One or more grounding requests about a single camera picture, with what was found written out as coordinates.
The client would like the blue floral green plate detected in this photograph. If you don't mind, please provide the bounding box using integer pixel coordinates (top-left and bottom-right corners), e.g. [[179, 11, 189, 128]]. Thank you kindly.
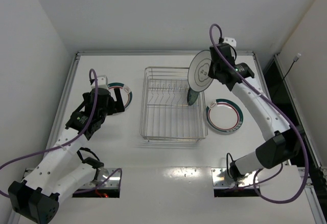
[[187, 88, 199, 106]]

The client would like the metal wire dish rack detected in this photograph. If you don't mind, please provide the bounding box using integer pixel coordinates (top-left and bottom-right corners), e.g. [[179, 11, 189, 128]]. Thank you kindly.
[[140, 66, 208, 143]]

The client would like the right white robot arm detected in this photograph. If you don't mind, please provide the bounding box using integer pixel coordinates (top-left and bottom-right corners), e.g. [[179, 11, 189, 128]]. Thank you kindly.
[[209, 43, 303, 181]]

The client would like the metal base plate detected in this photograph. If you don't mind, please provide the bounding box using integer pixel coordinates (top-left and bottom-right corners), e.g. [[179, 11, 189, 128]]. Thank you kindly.
[[211, 168, 259, 190], [75, 168, 123, 193]]

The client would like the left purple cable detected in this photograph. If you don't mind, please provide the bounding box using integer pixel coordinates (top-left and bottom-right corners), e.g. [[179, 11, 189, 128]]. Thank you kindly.
[[0, 68, 123, 198]]

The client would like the white plate grey rim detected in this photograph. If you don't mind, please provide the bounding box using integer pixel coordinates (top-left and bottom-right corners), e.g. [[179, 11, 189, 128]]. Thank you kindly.
[[188, 50, 213, 92]]

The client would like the aluminium table frame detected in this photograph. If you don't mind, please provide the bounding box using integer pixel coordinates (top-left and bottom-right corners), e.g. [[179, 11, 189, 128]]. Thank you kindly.
[[48, 51, 325, 223]]

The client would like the left green red rimmed plate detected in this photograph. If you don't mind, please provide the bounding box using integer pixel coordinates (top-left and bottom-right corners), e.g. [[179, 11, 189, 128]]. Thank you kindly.
[[108, 82, 133, 109]]

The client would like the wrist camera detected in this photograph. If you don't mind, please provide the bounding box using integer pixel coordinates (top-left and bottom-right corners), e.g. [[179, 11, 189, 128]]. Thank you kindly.
[[223, 37, 237, 48], [97, 75, 108, 89]]

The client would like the right green red rimmed plate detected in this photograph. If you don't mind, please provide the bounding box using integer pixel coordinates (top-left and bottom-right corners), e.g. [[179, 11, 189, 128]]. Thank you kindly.
[[206, 99, 244, 134]]

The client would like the green red rimmed plate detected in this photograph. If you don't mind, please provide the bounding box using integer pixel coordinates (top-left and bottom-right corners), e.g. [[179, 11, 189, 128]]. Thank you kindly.
[[206, 99, 244, 134], [108, 82, 133, 109]]

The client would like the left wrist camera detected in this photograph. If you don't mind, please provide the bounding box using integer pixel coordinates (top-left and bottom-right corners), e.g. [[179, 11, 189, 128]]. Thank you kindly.
[[97, 75, 108, 89]]

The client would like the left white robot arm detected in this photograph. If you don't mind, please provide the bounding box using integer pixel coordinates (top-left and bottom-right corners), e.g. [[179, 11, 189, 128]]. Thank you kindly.
[[8, 86, 125, 223]]

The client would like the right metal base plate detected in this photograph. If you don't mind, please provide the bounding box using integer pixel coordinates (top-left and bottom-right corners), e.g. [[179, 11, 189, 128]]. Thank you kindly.
[[211, 168, 259, 190]]

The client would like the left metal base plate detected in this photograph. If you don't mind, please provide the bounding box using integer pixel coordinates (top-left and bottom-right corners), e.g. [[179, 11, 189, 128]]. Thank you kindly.
[[75, 168, 123, 193]]

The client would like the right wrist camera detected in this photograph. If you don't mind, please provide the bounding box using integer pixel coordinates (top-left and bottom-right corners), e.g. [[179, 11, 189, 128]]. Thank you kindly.
[[223, 37, 237, 48]]

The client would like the black wall cable white plug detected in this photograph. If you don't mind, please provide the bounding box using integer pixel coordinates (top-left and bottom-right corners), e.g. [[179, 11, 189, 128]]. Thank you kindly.
[[270, 53, 302, 99]]

